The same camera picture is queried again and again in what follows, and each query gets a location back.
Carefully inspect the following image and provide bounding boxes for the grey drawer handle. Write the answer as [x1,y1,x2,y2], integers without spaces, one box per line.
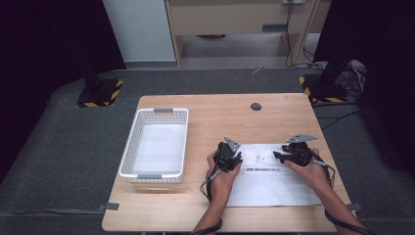
[261,23,288,32]

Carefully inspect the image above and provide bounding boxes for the tangled cable bundle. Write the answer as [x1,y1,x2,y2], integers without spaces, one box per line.
[339,59,368,99]

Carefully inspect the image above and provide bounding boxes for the right hand-held gripper cable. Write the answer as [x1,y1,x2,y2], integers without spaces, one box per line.
[311,158,376,235]

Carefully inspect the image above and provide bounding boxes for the white printed t-shirt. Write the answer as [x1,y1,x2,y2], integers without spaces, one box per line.
[226,143,323,209]

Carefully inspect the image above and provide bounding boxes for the light wooden desk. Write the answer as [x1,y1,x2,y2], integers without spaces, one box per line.
[164,0,322,67]

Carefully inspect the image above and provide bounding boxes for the left hand-held gripper cable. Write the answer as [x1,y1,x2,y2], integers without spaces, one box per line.
[190,168,225,235]

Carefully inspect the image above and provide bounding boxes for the dark curtain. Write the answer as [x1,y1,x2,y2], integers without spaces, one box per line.
[312,0,415,179]

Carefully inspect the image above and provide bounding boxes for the black stand with striped base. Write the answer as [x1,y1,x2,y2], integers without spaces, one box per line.
[75,72,124,109]
[298,58,349,105]

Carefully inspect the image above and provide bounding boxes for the hand-held gripper cable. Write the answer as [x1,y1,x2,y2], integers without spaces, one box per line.
[311,158,376,235]
[190,168,225,235]

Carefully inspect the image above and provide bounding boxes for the white plastic basket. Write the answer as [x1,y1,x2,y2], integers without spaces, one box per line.
[117,107,190,184]

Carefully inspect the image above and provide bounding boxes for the white panel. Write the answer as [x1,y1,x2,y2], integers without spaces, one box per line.
[102,0,177,63]

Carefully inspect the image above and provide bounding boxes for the person's left hand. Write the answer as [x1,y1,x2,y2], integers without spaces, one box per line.
[206,150,243,205]

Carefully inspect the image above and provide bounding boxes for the black floor cable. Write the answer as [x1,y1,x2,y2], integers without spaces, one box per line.
[311,101,359,108]
[315,110,362,130]

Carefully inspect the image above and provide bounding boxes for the person's right hand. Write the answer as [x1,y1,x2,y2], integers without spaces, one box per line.
[284,148,331,199]

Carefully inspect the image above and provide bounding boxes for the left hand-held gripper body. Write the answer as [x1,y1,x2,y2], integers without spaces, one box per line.
[213,136,243,174]

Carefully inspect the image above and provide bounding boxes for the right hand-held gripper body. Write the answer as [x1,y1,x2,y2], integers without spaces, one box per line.
[281,133,318,168]

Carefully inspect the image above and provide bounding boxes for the black hanging cables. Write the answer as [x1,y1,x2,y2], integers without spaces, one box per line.
[284,0,327,71]

